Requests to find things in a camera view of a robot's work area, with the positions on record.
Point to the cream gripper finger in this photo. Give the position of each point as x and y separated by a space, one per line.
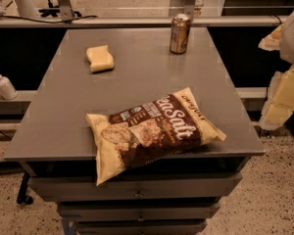
279 106
272 41

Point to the orange soda can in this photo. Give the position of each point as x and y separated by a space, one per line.
180 28

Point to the yellow sponge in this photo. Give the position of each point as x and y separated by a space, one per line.
100 58

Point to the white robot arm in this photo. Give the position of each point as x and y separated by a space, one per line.
286 50

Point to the sea salt chip bag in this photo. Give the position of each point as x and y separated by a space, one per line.
149 132

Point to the grey drawer cabinet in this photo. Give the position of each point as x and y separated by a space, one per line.
174 196

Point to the white pump bottle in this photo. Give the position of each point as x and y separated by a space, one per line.
7 89

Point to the grey metal shelf rail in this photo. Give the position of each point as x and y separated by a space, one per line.
92 22

